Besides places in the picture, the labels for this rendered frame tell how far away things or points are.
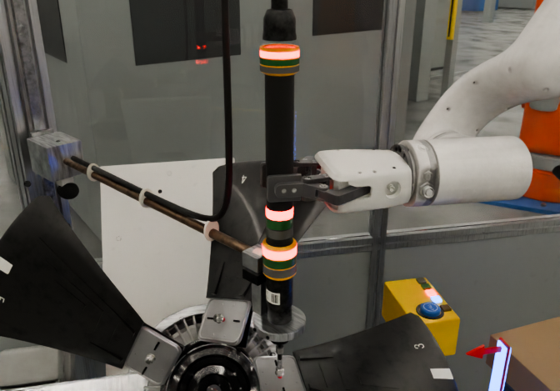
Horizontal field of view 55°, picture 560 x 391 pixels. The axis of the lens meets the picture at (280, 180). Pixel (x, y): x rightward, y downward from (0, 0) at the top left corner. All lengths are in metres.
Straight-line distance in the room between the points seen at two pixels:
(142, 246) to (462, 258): 1.03
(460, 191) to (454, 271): 1.07
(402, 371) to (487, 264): 0.99
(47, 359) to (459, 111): 0.72
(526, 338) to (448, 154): 0.67
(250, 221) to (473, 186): 0.33
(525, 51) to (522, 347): 0.70
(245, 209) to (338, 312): 0.88
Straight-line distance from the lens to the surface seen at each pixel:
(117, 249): 1.05
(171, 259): 1.03
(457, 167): 0.68
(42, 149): 1.14
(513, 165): 0.72
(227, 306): 0.80
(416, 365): 0.87
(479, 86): 0.77
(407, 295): 1.20
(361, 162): 0.65
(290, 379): 0.81
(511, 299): 1.93
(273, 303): 0.71
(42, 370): 0.96
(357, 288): 1.65
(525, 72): 0.72
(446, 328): 1.16
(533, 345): 1.27
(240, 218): 0.85
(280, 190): 0.62
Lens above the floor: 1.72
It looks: 22 degrees down
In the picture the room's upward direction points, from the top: straight up
